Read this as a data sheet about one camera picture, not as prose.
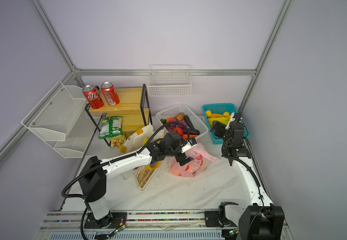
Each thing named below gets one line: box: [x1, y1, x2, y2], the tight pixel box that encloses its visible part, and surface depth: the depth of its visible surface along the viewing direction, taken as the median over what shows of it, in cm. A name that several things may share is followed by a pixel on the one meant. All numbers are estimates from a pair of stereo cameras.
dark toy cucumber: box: [184, 115, 195, 129], surface depth 113 cm
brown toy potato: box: [176, 112, 185, 121], surface depth 116 cm
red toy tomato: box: [173, 127, 184, 137], surface depth 105 cm
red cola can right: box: [101, 81, 120, 106], surface depth 73 cm
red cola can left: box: [82, 84, 104, 110], surface depth 72 cm
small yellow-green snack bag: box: [109, 134, 126, 149], surface depth 100 cm
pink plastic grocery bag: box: [166, 143, 219, 178], surface depth 85 cm
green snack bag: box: [98, 116, 123, 140], surface depth 89 cm
